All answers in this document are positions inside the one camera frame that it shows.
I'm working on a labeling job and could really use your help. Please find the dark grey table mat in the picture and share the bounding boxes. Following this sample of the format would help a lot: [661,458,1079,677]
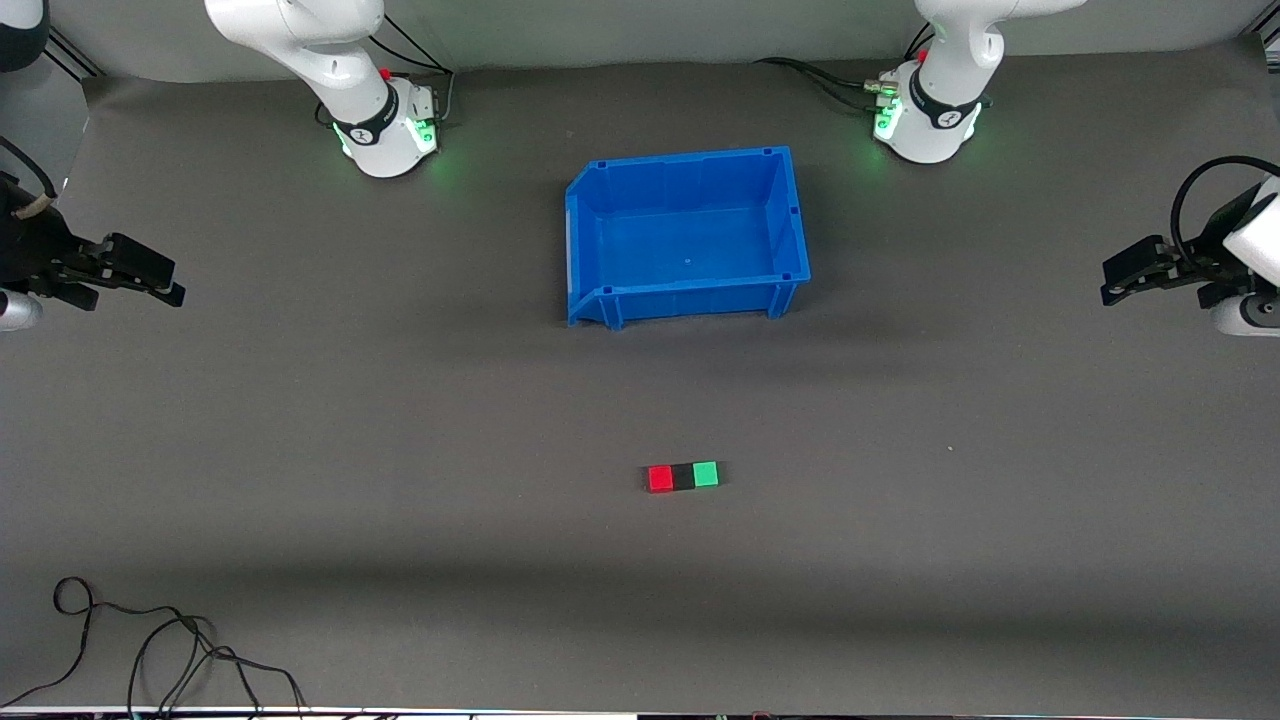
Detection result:
[0,35,1280,713]

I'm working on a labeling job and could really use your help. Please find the blue plastic storage bin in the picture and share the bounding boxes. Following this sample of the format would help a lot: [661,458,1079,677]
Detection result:
[565,146,812,331]

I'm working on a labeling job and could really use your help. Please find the black left gripper cable loop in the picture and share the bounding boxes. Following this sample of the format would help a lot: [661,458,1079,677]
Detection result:
[1170,155,1280,266]

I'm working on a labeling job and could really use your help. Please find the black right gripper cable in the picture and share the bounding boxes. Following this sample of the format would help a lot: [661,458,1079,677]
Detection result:
[0,135,58,201]

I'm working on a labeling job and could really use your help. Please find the black right arm base cable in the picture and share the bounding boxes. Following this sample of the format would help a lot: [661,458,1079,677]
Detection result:
[370,15,457,126]

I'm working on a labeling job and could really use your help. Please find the black arm base cable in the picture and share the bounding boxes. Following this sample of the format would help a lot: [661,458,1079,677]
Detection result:
[755,25,936,111]
[370,15,457,126]

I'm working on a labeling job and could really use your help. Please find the long black tangled cable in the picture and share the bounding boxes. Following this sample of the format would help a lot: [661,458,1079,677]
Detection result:
[0,578,306,719]

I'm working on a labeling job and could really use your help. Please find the black left arm base cable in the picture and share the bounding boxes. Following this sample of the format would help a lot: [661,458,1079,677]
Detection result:
[755,25,936,111]

